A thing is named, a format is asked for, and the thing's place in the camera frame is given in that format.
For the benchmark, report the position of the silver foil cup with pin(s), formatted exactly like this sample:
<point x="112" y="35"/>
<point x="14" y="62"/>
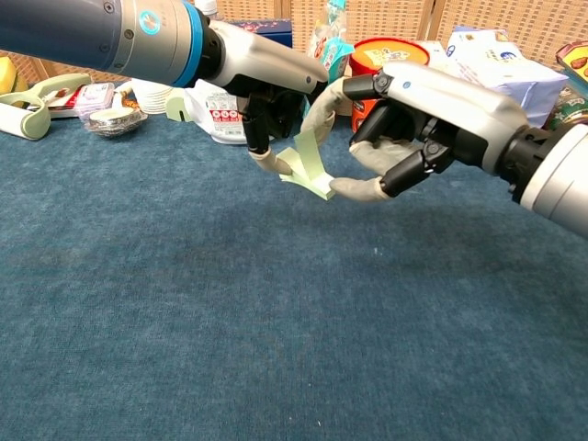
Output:
<point x="115" y="121"/>

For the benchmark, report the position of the white paper cup stack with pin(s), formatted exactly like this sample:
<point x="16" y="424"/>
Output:
<point x="154" y="98"/>

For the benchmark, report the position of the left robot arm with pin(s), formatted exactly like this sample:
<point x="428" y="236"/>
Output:
<point x="92" y="37"/>

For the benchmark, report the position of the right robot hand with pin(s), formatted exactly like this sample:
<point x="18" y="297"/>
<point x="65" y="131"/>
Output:
<point x="450" y="105"/>

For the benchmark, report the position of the navy blue flat box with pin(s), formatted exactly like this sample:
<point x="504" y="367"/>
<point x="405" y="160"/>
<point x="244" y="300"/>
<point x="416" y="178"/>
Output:
<point x="271" y="28"/>

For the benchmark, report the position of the red instant noodle cup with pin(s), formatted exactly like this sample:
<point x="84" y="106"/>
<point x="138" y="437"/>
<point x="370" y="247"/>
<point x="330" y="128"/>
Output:
<point x="390" y="53"/>

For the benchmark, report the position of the light green holder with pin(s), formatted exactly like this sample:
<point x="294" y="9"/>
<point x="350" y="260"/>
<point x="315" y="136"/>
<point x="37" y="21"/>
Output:
<point x="174" y="108"/>

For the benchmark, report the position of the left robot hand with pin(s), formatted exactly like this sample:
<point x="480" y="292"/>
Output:
<point x="266" y="59"/>

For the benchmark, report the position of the teal snack bag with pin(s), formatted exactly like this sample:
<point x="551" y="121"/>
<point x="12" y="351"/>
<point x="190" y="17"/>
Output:
<point x="333" y="50"/>

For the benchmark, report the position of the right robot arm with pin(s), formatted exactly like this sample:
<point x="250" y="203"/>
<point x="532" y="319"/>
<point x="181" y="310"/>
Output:
<point x="560" y="179"/>

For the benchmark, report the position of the small orange snack pack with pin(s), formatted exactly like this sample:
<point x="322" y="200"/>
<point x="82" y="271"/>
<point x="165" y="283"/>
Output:
<point x="129" y="98"/>

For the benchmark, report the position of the single green sticky note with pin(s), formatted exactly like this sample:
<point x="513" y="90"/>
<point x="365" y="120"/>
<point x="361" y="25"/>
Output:
<point x="310" y="156"/>

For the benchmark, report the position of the green white lint roller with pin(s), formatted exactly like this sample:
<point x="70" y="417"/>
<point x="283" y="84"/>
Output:
<point x="39" y="120"/>

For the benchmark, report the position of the white long tissue carton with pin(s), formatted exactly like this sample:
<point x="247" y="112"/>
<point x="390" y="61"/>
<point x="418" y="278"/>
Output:
<point x="434" y="48"/>

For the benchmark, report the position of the clear water bottle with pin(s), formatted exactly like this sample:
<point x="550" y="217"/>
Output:
<point x="209" y="8"/>

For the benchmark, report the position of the pale blue tissue pack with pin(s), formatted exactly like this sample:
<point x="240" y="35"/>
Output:
<point x="505" y="69"/>

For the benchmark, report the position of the yellow sponge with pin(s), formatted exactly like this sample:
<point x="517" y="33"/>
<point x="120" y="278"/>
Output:
<point x="7" y="75"/>

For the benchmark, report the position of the white detergent tub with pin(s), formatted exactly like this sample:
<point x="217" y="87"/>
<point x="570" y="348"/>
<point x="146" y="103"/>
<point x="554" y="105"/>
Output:
<point x="216" y="115"/>

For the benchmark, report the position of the red white small carton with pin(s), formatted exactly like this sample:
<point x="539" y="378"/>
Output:
<point x="64" y="98"/>

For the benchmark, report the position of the blue table cloth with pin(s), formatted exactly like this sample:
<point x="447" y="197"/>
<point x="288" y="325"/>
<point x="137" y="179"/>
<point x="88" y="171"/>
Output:
<point x="294" y="321"/>

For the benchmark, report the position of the clear purple plastic box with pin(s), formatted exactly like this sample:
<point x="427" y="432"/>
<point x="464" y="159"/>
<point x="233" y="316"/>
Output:
<point x="94" y="96"/>

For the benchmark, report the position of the green sticky note pad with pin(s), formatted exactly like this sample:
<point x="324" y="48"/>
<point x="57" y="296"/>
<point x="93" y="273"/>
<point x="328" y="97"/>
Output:
<point x="324" y="189"/>

